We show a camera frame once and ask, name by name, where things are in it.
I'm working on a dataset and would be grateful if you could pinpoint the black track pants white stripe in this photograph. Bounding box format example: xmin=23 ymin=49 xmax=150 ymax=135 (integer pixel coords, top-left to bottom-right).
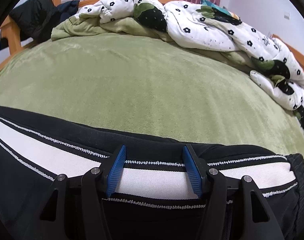
xmin=0 ymin=106 xmax=304 ymax=239

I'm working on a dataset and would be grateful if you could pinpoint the green plush bed blanket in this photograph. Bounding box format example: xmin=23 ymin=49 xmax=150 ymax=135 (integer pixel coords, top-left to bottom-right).
xmin=0 ymin=31 xmax=304 ymax=156

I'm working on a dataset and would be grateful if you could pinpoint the white floral quilt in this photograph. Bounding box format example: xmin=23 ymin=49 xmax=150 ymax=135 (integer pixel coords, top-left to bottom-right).
xmin=75 ymin=0 xmax=304 ymax=111

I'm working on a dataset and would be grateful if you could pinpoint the teal patterned pillow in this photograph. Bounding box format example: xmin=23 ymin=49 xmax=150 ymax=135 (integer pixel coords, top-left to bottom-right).
xmin=197 ymin=0 xmax=242 ymax=25

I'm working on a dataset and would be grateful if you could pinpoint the navy blue garment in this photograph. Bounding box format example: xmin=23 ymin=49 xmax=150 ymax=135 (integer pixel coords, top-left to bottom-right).
xmin=57 ymin=0 xmax=79 ymax=23

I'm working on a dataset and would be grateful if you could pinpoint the wooden bed frame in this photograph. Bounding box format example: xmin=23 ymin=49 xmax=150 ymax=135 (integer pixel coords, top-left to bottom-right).
xmin=0 ymin=0 xmax=304 ymax=71

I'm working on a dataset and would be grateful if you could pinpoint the black jacket on rail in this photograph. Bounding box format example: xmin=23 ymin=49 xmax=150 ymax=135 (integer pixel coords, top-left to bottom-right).
xmin=9 ymin=0 xmax=60 ymax=43

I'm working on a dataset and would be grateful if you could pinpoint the white wall switch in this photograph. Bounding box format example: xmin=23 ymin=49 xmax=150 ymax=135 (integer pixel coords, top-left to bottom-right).
xmin=284 ymin=11 xmax=291 ymax=20

